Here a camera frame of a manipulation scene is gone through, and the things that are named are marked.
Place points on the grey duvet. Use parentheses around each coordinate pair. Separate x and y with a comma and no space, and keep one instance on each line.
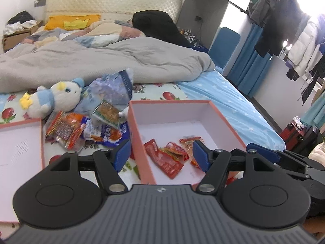
(101,61)

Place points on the heap of clothes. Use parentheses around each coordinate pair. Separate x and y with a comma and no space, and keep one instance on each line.
(19,21)

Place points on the blue purple snack bag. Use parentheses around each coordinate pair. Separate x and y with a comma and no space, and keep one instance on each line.
(109,89)

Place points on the large orange clear snack pack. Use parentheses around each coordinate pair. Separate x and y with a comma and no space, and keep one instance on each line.
(66,132)

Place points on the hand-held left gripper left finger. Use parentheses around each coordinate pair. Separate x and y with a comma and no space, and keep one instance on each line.
(123,155)

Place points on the hanging black coat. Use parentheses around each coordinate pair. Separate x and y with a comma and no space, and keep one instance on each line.
(284,22)

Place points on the cluster of small bottles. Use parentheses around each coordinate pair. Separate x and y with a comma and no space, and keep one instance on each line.
(189,35)

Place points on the cream bundle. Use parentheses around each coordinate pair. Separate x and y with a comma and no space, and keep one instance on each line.
(318,153)

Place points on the light blue star bed sheet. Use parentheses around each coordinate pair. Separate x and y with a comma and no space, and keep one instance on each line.
(228,101)

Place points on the brown cardboard box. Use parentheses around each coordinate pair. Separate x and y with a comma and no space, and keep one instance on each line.
(15,40)

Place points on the patchwork quilt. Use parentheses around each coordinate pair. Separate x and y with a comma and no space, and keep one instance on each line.
(101,34)

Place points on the orange snack sachet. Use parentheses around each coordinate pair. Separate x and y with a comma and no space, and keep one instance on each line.
(189,147)

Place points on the yellow pillow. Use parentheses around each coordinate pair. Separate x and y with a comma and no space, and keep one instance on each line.
(71,21)

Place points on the red snack sachet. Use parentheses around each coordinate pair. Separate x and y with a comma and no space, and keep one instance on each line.
(165,165)
(175,150)

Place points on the black wall socket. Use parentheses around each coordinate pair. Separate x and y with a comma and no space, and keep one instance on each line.
(198,18)

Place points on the person's right hand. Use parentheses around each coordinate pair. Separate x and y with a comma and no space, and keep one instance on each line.
(317,227)

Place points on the orange cardboard gift box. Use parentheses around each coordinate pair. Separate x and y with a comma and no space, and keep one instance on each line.
(172,119)

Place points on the blue white snack pack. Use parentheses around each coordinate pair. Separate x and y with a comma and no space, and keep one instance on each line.
(106,136)

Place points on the blue white plush toy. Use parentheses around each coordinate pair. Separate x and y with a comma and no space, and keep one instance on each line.
(55,96)

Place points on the red suitcase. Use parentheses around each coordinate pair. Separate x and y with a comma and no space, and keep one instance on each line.
(297,137)

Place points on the teal cloth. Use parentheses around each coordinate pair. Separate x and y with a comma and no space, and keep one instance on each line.
(314,106)

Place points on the blue curtain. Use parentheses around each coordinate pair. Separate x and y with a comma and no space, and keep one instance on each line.
(248,66)

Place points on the brown green-edged snack pack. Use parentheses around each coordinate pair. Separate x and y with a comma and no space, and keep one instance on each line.
(106,114)

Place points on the black garment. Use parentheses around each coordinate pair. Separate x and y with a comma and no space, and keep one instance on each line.
(157,28)

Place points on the cream quilted headboard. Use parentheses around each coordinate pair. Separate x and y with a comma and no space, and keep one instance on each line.
(114,0)

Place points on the grey wardrobe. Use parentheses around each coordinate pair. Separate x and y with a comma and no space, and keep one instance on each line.
(200,2)

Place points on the fruit print mat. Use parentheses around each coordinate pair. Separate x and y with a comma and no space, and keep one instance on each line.
(157,92)

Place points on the hanging white puffer jacket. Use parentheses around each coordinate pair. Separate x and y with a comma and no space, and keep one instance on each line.
(303,48)

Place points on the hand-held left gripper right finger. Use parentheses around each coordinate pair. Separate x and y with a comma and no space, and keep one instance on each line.
(200,155)

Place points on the blue chair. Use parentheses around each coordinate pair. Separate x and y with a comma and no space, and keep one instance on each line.
(223,45)

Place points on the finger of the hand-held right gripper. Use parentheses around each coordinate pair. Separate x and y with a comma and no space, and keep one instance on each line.
(269,153)

